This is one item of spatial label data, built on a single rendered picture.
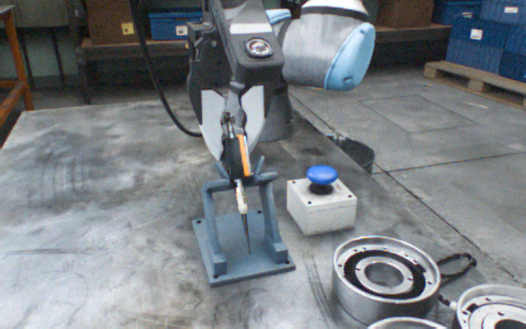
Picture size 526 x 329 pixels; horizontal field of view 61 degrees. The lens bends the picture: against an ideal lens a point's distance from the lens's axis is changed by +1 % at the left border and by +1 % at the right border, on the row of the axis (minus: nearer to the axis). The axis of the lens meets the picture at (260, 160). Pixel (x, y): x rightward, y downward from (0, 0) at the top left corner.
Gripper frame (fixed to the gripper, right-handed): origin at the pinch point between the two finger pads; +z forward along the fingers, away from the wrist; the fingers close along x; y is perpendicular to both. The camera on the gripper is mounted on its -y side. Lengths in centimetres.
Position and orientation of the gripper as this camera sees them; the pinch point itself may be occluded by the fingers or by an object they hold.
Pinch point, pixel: (233, 150)
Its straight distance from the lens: 51.8
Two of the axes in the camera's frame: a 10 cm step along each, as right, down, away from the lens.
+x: -9.6, 1.3, -2.6
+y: -2.9, -4.1, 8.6
